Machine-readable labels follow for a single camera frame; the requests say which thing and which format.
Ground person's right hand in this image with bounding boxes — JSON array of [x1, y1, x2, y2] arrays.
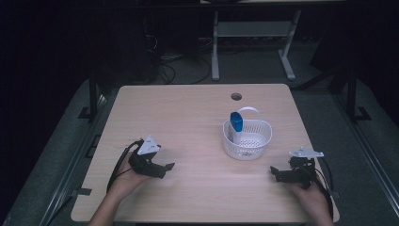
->
[[287, 177, 329, 218]]

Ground person's left hand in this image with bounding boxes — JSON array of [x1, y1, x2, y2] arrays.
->
[[107, 152, 151, 202]]

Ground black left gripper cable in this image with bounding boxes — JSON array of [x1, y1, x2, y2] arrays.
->
[[105, 138, 145, 194]]

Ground black tape strip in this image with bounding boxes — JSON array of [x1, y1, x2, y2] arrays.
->
[[74, 187, 93, 198]]

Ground black metal post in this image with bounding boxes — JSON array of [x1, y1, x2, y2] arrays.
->
[[345, 66, 373, 124], [77, 69, 100, 122]]

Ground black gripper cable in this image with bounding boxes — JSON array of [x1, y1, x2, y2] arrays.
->
[[105, 138, 145, 194], [313, 157, 335, 220]]

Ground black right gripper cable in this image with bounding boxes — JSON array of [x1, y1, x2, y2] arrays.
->
[[313, 157, 335, 220]]

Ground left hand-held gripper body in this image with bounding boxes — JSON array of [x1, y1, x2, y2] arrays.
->
[[127, 135, 168, 180]]

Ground aluminium floor rail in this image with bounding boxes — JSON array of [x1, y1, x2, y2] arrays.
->
[[38, 92, 108, 226], [331, 92, 399, 218]]

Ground white plastic basket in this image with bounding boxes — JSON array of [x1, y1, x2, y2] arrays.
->
[[222, 106, 273, 162]]

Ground black floor cables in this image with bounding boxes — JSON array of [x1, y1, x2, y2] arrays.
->
[[157, 54, 213, 86]]

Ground white metal desk frame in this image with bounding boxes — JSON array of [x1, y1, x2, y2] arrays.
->
[[210, 8, 303, 82]]

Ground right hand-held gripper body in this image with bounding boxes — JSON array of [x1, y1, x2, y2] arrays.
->
[[278, 146, 325, 190]]

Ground white bottle with blue cap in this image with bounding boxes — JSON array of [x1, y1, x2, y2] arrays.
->
[[227, 111, 245, 145]]

